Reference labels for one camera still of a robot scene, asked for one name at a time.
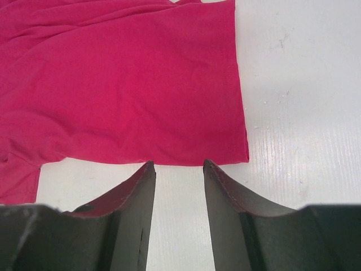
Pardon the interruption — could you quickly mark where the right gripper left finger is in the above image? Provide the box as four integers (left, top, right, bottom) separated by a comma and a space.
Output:
1, 161, 156, 270

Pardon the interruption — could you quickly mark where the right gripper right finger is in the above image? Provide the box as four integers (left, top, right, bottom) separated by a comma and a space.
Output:
203, 160, 360, 270

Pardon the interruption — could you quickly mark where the pink t shirt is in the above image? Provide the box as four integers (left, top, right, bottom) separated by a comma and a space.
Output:
1, 1, 249, 204

